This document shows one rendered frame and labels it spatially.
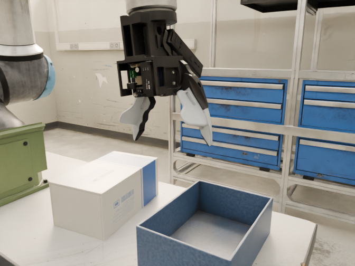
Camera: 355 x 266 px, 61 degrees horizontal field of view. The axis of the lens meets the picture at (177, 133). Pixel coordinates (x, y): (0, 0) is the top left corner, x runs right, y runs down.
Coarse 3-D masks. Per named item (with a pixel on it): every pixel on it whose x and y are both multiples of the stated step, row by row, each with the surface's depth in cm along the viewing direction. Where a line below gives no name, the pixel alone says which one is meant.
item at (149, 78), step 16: (128, 16) 40; (144, 16) 40; (160, 16) 41; (176, 16) 44; (128, 32) 42; (144, 32) 42; (160, 32) 44; (128, 48) 42; (144, 48) 43; (160, 48) 44; (128, 64) 45; (144, 64) 41; (160, 64) 40; (176, 64) 44; (128, 80) 45; (144, 80) 41; (160, 80) 42; (176, 80) 45; (144, 96) 42; (160, 96) 42
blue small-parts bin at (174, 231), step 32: (192, 192) 58; (224, 192) 58; (160, 224) 49; (192, 224) 56; (224, 224) 56; (256, 224) 45; (160, 256) 43; (192, 256) 40; (224, 256) 47; (256, 256) 48
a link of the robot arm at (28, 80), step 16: (0, 0) 68; (16, 0) 69; (0, 16) 70; (16, 16) 70; (0, 32) 71; (16, 32) 72; (32, 32) 75; (0, 48) 73; (16, 48) 73; (32, 48) 75; (0, 64) 72; (16, 64) 73; (32, 64) 75; (48, 64) 80; (16, 80) 73; (32, 80) 76; (48, 80) 79; (16, 96) 75; (32, 96) 79
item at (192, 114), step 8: (184, 96) 44; (192, 96) 44; (184, 104) 43; (192, 104) 44; (184, 112) 42; (192, 112) 43; (200, 112) 44; (208, 112) 45; (184, 120) 41; (192, 120) 42; (200, 120) 44; (208, 120) 44; (200, 128) 45; (208, 128) 44; (208, 136) 44; (208, 144) 45
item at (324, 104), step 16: (304, 80) 167; (304, 96) 168; (320, 96) 164; (336, 96) 160; (352, 96) 156; (304, 112) 170; (320, 112) 166; (336, 112) 162; (352, 112) 158; (320, 128) 168; (336, 128) 163; (352, 128) 159; (304, 144) 173; (320, 144) 168; (336, 144) 165; (352, 144) 161; (304, 160) 176; (320, 160) 171; (336, 160) 167; (352, 160) 162; (320, 176) 173; (336, 176) 169; (352, 176) 164
